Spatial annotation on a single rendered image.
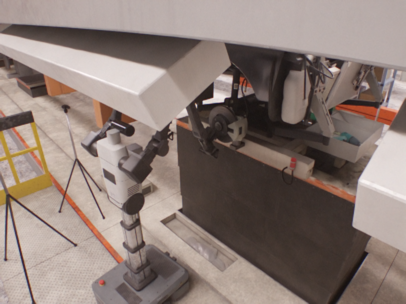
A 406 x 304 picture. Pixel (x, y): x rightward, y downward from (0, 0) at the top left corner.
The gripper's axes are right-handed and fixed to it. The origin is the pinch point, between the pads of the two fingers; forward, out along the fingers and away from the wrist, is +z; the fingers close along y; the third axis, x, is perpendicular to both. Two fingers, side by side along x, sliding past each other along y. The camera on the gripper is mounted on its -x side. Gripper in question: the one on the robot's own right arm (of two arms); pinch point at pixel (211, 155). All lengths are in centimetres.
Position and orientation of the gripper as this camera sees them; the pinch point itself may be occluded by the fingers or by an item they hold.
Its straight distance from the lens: 205.3
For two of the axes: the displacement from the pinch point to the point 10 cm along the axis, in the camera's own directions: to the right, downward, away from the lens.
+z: 3.3, 5.9, 7.4
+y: -7.5, -3.1, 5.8
